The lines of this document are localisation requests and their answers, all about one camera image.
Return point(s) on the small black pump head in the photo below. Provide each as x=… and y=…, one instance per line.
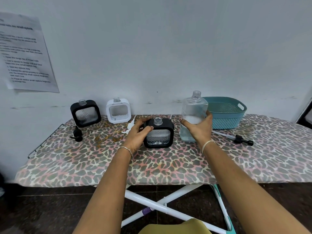
x=77, y=135

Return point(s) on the leopard print ironing board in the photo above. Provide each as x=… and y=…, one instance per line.
x=73, y=160

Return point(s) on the black pump head with tube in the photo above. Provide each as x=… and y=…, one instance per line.
x=240, y=139

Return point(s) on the person's left hand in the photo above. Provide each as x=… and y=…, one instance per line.
x=134, y=137

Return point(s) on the person's left forearm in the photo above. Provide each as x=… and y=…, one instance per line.
x=109, y=192

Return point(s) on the tall clear plastic bottle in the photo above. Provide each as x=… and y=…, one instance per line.
x=193, y=108

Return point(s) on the person's right forearm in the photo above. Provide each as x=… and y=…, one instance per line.
x=241, y=192

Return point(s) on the black square dispenser bottle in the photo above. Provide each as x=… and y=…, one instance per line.
x=160, y=137
x=85, y=114

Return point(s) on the person's left thumb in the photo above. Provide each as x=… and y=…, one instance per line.
x=147, y=129

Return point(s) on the yellow-green garment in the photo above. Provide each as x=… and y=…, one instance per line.
x=175, y=227

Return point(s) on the printed paper sheet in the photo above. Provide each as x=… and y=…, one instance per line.
x=24, y=53

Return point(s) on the white pump head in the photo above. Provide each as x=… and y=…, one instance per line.
x=130, y=125

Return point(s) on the white thread wristband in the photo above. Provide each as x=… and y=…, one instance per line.
x=207, y=144

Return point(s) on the person's right thumb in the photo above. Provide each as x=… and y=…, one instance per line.
x=187, y=122

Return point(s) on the teal plastic basket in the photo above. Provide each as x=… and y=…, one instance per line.
x=228, y=114

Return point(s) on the white square dispenser bottle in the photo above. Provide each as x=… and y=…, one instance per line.
x=118, y=112

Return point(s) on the white ironing board legs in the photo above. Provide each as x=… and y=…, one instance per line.
x=156, y=204

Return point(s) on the person's right hand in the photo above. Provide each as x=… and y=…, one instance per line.
x=201, y=132

